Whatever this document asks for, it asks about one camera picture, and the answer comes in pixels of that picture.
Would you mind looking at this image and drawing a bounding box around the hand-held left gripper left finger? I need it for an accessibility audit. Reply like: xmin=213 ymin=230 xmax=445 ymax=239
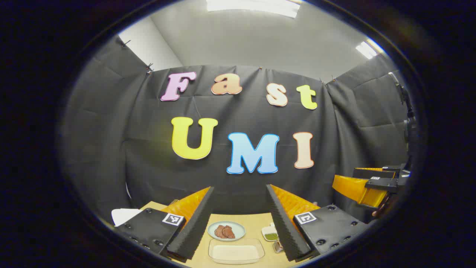
xmin=112 ymin=186 xmax=215 ymax=263

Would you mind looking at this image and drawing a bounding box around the black backdrop cloth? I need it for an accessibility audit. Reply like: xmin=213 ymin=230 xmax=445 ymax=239
xmin=59 ymin=35 xmax=413 ymax=224

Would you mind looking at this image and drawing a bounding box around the white rice cooker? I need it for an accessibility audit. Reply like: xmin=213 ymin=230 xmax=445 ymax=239
xmin=111 ymin=208 xmax=144 ymax=227

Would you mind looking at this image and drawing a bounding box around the white divided dish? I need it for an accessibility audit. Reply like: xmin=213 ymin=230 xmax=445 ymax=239
xmin=261 ymin=223 xmax=279 ymax=242

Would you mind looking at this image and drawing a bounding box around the dark metal stand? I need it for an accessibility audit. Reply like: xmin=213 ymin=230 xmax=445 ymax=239
xmin=388 ymin=72 xmax=418 ymax=151

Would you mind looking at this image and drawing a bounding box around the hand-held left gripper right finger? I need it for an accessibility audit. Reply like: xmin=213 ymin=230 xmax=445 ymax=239
xmin=266 ymin=184 xmax=369 ymax=263

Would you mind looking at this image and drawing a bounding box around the pale green plate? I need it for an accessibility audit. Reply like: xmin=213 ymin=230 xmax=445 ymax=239
xmin=207 ymin=221 xmax=247 ymax=242

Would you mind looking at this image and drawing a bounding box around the ceiling light panel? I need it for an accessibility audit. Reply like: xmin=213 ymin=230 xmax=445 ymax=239
xmin=355 ymin=39 xmax=385 ymax=59
xmin=206 ymin=0 xmax=301 ymax=18

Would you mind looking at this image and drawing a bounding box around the clear glass tray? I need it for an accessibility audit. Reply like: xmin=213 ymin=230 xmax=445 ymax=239
xmin=208 ymin=238 xmax=265 ymax=265

